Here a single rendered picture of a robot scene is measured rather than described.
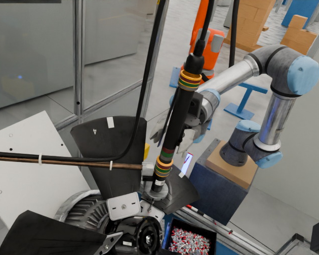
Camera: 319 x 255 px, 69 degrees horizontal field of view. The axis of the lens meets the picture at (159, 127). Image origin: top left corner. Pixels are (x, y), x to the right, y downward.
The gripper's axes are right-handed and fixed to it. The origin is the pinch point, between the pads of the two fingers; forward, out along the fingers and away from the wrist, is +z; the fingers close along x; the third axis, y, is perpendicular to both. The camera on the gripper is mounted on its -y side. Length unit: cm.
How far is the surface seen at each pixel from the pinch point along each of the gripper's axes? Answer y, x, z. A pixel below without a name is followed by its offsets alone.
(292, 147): 85, -66, -182
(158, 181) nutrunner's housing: 14.9, -0.6, -1.3
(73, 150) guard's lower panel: 75, 70, -41
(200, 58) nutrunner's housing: -19.5, -1.1, -2.0
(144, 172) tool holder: 11.9, 3.0, 1.0
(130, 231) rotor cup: 25.2, -0.4, 9.2
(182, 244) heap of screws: 66, -14, -21
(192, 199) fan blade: 35.9, -9.8, -20.6
